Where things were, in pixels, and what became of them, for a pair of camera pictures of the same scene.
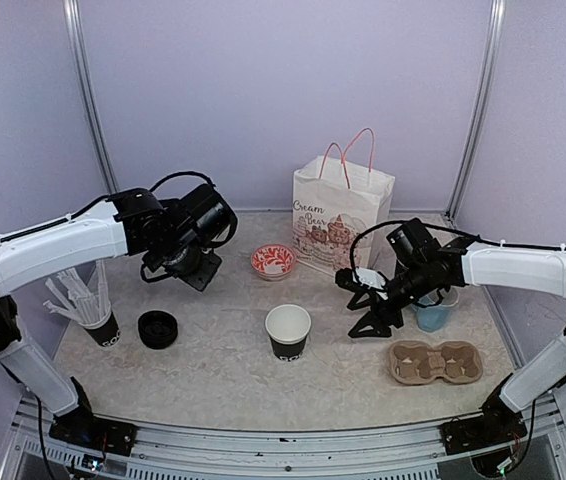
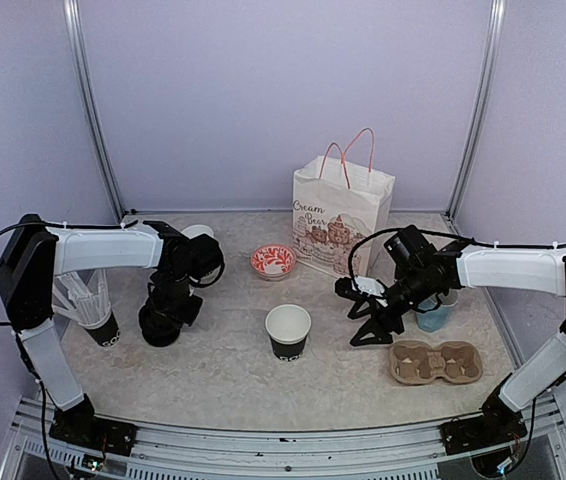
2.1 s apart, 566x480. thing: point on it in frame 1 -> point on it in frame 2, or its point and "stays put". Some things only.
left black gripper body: [180, 260] -> [171, 297]
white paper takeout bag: [336, 198] stays put
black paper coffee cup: [288, 327] stays put
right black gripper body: [421, 285] stays put
